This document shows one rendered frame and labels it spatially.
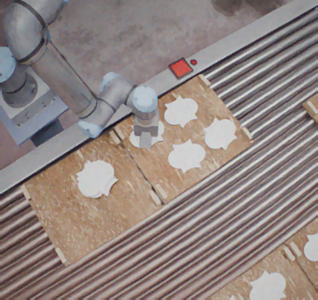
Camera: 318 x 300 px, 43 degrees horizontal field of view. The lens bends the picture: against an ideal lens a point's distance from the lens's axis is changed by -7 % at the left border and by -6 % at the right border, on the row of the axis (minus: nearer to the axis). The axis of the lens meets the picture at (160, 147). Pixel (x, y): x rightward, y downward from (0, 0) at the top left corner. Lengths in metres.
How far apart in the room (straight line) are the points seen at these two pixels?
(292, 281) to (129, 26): 2.08
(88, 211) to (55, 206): 0.13
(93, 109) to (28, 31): 0.33
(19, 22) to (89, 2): 2.05
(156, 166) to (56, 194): 0.38
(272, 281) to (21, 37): 1.13
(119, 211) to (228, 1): 2.05
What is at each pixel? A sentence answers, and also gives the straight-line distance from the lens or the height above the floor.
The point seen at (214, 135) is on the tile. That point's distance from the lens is 1.61.
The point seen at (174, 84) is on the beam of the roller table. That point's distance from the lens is 1.72.
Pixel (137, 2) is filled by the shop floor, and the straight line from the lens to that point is 3.14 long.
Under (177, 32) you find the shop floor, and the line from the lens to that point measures 2.98.
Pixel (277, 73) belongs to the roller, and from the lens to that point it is 1.82.
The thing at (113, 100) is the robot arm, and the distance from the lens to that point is 1.34.
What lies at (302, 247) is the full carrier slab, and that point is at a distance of 1.60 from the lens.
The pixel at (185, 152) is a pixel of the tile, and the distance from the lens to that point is 1.58.
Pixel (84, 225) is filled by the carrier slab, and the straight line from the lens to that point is 1.54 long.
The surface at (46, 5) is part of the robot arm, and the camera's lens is 1.18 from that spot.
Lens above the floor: 2.44
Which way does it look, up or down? 70 degrees down
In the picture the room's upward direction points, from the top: 1 degrees clockwise
